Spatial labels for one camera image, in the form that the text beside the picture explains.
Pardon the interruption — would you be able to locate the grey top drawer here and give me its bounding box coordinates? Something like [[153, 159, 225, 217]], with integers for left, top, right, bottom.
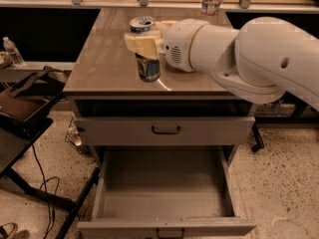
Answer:
[[75, 117, 255, 146]]

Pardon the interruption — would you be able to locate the black caster wheel leg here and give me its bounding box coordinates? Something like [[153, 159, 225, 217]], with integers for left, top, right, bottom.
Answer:
[[252, 124, 264, 152]]

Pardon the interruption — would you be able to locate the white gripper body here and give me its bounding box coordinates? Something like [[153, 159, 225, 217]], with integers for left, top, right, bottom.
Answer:
[[162, 19, 208, 72]]

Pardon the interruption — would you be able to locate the crumpled plastic bottle on floor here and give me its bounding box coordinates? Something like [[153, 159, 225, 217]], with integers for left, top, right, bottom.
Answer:
[[65, 118, 90, 155]]

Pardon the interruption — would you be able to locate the blue silver redbull can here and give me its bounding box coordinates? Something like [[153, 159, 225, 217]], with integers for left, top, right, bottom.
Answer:
[[130, 16, 160, 82]]

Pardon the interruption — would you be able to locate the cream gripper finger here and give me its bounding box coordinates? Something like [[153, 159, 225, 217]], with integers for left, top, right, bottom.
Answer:
[[156, 21, 175, 31], [124, 30, 162, 60]]

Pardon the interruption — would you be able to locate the small water bottle at left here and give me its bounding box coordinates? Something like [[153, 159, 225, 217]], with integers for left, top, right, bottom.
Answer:
[[3, 37, 25, 67]]

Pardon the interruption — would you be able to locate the black cable on floor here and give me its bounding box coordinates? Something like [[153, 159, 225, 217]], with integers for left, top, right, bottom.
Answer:
[[29, 142, 62, 239]]

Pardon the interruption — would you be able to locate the clear plastic water bottle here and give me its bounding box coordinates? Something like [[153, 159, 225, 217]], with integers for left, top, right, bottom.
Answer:
[[200, 0, 223, 17]]

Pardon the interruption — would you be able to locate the grey drawer cabinet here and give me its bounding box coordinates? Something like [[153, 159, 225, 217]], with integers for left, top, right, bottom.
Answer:
[[62, 7, 267, 239]]

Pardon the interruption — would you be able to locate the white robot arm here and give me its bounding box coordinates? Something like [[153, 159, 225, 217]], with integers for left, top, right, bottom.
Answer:
[[124, 17, 319, 110]]

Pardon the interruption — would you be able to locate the grey open middle drawer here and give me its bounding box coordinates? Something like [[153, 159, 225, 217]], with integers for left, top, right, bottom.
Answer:
[[78, 147, 255, 239]]

